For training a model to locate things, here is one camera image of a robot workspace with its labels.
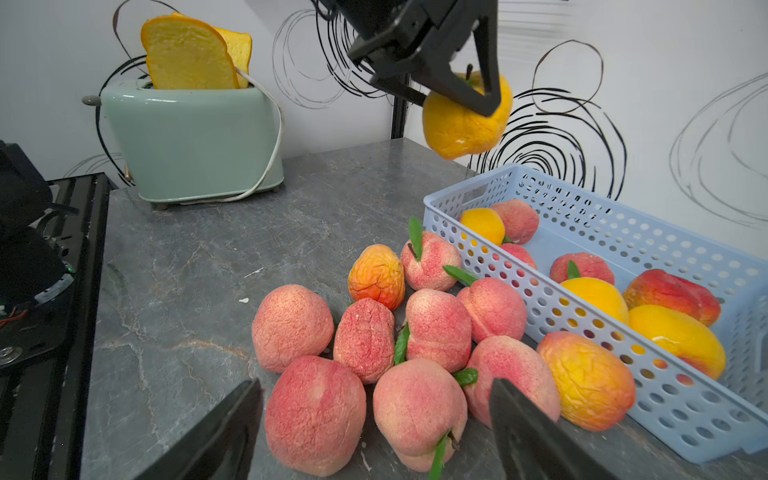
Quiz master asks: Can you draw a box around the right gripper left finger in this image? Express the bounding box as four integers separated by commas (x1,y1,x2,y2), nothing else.
138,379,264,479

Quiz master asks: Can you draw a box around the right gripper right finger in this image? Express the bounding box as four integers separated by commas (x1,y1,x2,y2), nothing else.
489,378,615,479

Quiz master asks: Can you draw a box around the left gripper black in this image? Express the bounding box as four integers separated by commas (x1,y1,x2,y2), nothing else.
311,0,503,118

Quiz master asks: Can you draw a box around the light blue plastic basket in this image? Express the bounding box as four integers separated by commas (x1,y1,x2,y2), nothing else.
422,163,768,465

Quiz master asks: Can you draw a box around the orange pink peach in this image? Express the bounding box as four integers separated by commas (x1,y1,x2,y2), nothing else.
348,244,406,311

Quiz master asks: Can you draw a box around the yellow toast slice rear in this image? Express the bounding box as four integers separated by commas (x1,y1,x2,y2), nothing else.
204,29,252,89

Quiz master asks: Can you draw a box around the yellow toast slice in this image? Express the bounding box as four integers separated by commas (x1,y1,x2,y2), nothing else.
204,29,252,89
141,15,240,90

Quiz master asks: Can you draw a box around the pink peach with leaf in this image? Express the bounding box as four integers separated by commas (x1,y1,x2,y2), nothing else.
400,217,461,292

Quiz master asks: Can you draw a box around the yellow toast slice front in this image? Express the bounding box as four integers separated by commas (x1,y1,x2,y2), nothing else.
141,15,240,90

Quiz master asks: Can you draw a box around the mint green toaster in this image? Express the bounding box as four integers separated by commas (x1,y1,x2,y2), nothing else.
82,80,284,205

